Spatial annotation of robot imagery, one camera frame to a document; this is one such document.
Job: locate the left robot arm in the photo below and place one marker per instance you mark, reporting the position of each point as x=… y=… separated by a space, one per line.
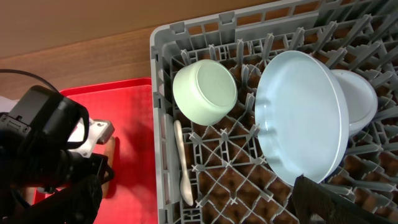
x=48 y=141

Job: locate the grey dishwasher rack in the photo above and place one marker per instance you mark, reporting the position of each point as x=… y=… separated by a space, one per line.
x=230 y=178

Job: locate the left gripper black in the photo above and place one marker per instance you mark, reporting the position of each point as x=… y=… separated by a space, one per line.
x=80 y=167

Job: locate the green bowl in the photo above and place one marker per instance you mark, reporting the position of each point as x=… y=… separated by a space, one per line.
x=205 y=92

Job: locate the light blue bowl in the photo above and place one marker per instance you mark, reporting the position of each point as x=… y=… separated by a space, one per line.
x=360 y=97

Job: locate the white plastic spoon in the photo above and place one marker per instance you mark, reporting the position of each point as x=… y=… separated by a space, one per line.
x=185 y=185

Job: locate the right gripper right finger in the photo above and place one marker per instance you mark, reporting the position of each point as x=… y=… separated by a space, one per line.
x=310 y=198

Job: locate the brown carrot piece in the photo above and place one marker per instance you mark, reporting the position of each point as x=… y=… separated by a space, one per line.
x=109 y=152

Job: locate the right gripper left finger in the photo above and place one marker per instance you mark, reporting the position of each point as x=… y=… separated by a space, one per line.
x=78 y=203

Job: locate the light blue plate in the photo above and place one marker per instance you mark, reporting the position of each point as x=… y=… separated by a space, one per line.
x=303 y=118

